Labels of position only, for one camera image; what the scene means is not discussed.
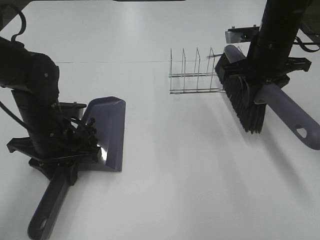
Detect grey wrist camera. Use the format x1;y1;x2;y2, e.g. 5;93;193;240
59;102;87;119
225;25;260;44

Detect chrome wire rack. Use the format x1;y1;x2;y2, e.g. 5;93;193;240
168;47;245;95

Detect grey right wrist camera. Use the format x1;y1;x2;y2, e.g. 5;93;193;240
225;25;260;44

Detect purple plastic dustpan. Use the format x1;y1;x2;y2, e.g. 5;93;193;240
27;96;126;240

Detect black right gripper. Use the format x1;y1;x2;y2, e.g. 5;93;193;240
221;57;312;110

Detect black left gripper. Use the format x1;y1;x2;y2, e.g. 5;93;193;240
7;117;103;186

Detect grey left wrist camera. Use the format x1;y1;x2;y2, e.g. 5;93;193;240
59;102;87;119

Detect purple brush black bristles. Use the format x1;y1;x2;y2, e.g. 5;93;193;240
214;44;320;150

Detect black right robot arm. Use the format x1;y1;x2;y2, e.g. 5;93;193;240
216;0;311;111

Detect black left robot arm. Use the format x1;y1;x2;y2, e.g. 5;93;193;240
0;38;101;185

